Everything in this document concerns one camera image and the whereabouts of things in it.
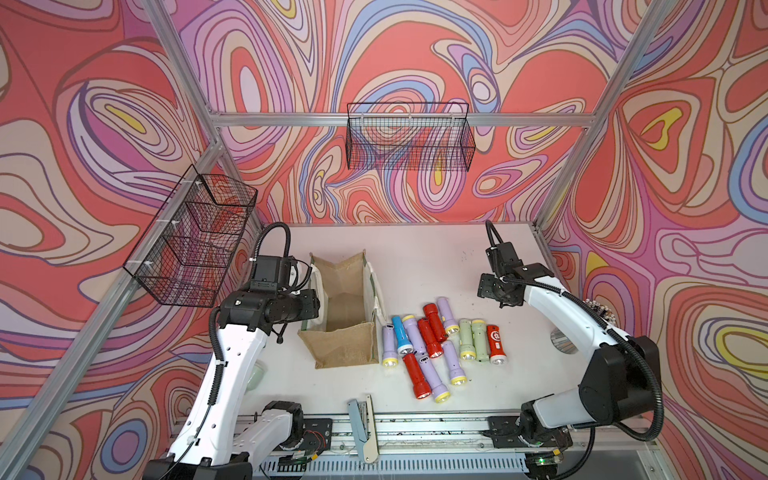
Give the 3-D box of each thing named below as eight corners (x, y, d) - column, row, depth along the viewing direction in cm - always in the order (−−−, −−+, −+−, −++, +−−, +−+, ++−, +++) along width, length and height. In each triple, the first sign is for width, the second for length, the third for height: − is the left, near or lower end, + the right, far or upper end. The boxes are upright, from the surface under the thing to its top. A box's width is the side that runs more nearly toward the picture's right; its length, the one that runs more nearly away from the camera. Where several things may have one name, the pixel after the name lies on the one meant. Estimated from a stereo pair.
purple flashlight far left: (382, 366, 86) (382, 362, 84) (382, 328, 94) (382, 324, 91) (398, 366, 86) (398, 362, 84) (397, 328, 94) (397, 324, 91)
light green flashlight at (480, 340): (474, 362, 86) (477, 358, 84) (471, 323, 94) (473, 318, 92) (488, 363, 86) (490, 359, 83) (483, 324, 94) (485, 320, 91)
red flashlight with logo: (491, 365, 86) (494, 361, 84) (483, 328, 93) (485, 324, 91) (506, 365, 86) (509, 361, 84) (496, 328, 93) (499, 324, 91)
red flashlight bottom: (417, 400, 80) (418, 397, 78) (402, 358, 88) (402, 355, 86) (430, 395, 81) (431, 392, 79) (414, 354, 88) (415, 350, 86)
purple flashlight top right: (446, 334, 91) (448, 331, 89) (435, 300, 99) (436, 296, 97) (458, 333, 92) (459, 329, 90) (446, 299, 100) (447, 295, 98)
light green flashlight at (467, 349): (461, 360, 86) (463, 356, 84) (456, 322, 94) (458, 318, 92) (474, 360, 86) (476, 357, 84) (469, 322, 94) (471, 318, 92)
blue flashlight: (400, 357, 86) (400, 355, 84) (385, 322, 93) (385, 319, 92) (414, 352, 87) (414, 349, 85) (398, 318, 94) (398, 314, 93)
